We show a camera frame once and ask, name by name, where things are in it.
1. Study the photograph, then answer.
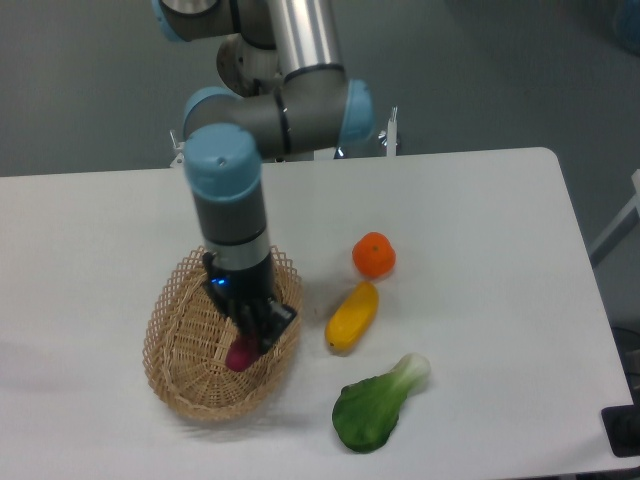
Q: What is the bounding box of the purple sweet potato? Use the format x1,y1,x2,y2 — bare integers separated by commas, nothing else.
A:
225,335,260,372

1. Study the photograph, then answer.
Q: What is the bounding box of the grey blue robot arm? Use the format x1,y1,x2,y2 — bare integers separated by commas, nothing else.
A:
153,1,375,355

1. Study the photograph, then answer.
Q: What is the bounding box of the woven wicker basket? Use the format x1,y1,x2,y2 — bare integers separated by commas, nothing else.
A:
143,246,302,422

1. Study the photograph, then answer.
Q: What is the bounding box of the white frame at right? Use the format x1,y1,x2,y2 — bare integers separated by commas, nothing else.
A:
587,170,639,268

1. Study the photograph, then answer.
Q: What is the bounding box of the green bok choy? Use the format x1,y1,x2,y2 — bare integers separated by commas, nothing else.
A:
331,353,431,454

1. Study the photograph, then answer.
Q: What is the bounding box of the orange tangerine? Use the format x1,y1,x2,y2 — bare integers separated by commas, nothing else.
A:
352,232,396,278

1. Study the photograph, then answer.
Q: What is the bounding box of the white clamp bracket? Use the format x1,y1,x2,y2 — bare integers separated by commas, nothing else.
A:
377,105,401,158

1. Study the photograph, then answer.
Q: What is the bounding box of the yellow mango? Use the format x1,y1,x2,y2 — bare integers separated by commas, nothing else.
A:
324,281,379,353

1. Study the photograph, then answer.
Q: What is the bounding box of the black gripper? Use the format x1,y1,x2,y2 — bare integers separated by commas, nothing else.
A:
201,252,297,354

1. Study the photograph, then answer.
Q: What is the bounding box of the black device at edge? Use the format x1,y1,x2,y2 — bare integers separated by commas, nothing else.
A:
601,405,639,458

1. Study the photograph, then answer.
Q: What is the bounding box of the blue object top right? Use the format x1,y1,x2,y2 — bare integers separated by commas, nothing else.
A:
613,0,639,55

